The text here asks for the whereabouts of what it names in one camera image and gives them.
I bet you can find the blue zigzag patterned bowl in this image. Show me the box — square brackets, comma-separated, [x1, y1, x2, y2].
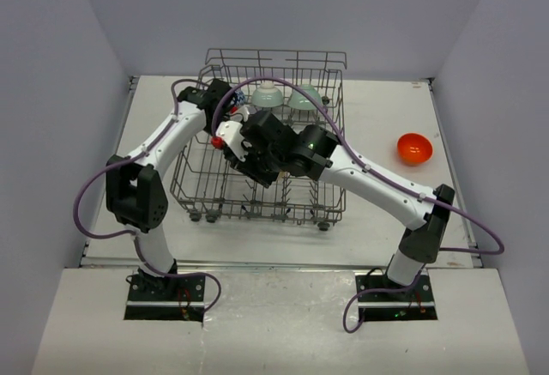
[231, 89, 246, 110]

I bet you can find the orange bowl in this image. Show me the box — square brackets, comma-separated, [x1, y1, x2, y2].
[396, 133, 433, 166]

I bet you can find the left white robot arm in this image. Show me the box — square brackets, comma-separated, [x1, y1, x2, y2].
[106, 79, 231, 300]

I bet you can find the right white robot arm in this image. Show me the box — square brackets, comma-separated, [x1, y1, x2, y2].
[215, 110, 455, 300]

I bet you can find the pale blue dotted bowl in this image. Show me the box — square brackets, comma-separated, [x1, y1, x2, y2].
[250, 81, 284, 108]

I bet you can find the mint green flower bowl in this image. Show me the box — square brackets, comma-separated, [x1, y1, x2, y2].
[287, 84, 322, 112]

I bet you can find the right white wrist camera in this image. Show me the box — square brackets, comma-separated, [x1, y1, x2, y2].
[210, 106, 253, 162]

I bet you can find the grey wire dish rack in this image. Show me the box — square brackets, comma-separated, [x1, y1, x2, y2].
[169, 47, 348, 231]

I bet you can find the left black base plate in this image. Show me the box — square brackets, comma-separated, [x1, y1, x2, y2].
[124, 273, 205, 323]

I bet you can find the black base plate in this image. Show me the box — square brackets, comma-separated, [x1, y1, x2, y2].
[355, 268, 437, 322]
[124, 273, 205, 323]

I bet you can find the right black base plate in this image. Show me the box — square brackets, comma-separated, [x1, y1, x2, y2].
[355, 268, 437, 322]

